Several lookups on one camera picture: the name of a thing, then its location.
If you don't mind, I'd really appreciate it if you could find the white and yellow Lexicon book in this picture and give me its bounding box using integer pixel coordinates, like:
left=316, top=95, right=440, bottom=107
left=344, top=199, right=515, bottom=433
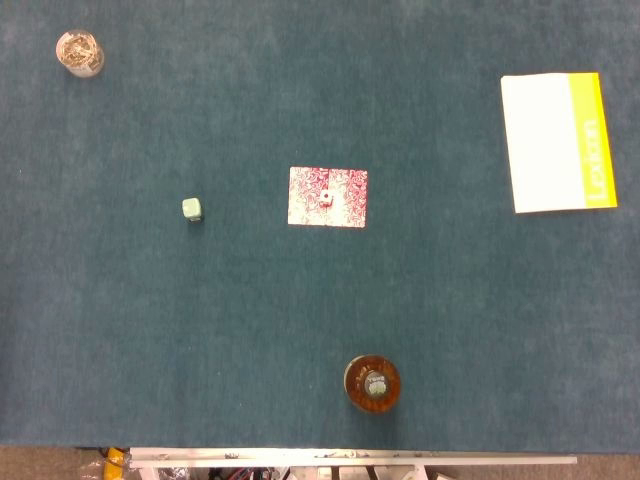
left=500, top=72, right=619, bottom=215

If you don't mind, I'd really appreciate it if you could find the aluminium table edge rail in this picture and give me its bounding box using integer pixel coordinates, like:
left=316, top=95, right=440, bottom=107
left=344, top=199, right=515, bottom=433
left=128, top=446, right=579, bottom=470

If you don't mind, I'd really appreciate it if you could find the brown glass bottle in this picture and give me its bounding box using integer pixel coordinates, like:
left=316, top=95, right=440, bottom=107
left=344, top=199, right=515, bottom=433
left=343, top=354, right=403, bottom=415

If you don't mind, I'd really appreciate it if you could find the red patterned playing card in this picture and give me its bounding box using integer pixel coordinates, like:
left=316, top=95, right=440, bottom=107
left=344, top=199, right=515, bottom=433
left=287, top=166, right=332, bottom=228
left=327, top=168, right=369, bottom=230

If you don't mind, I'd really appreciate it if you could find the yellow plastic part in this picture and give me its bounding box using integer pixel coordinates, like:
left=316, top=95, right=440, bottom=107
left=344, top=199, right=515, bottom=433
left=102, top=447, right=127, bottom=480

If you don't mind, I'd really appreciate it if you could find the teal table cloth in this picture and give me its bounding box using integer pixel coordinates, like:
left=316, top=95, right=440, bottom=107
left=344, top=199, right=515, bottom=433
left=0, top=0, right=640, bottom=455

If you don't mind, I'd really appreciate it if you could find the clear jar of paper clips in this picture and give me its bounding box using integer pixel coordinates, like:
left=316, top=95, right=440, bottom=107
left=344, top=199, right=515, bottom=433
left=55, top=29, right=106, bottom=79

